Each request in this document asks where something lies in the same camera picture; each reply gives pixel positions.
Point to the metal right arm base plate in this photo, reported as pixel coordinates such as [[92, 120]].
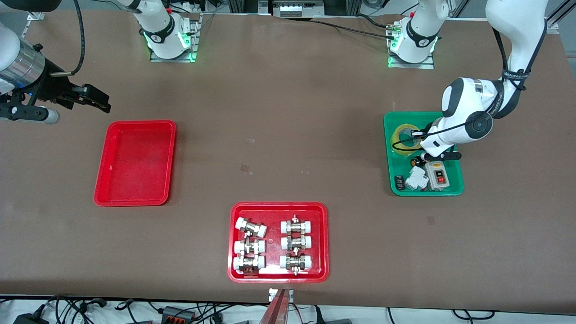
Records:
[[173, 59]]

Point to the grey switch box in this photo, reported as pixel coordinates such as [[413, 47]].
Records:
[[436, 180]]

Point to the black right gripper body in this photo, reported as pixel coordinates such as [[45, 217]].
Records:
[[53, 88]]

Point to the black power adapter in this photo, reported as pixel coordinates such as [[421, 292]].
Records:
[[31, 319]]

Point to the metal white pipe fitting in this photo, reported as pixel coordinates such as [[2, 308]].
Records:
[[296, 226], [249, 263], [295, 262], [249, 246], [250, 227], [296, 243]]

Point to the small black component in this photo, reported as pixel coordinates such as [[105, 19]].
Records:
[[399, 182]]

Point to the yellow tape roll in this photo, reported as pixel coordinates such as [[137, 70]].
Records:
[[394, 137]]

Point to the grey power strip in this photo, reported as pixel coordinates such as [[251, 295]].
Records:
[[294, 9]]

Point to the black orange connector box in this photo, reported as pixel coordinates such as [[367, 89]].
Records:
[[177, 313]]

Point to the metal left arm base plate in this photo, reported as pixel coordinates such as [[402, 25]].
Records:
[[427, 65]]

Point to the red metal bar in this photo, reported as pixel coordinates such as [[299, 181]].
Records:
[[276, 310]]

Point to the small silver plate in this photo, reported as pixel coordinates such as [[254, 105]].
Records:
[[290, 294]]

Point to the green plastic tray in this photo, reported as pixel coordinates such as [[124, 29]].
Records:
[[402, 164]]

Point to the brown tape patch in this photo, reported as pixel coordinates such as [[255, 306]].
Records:
[[245, 168]]

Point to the red plastic tray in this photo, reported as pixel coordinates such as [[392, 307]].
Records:
[[274, 216], [135, 162]]

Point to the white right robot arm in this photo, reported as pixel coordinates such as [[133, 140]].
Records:
[[157, 27]]

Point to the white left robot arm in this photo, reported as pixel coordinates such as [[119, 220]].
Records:
[[468, 103]]

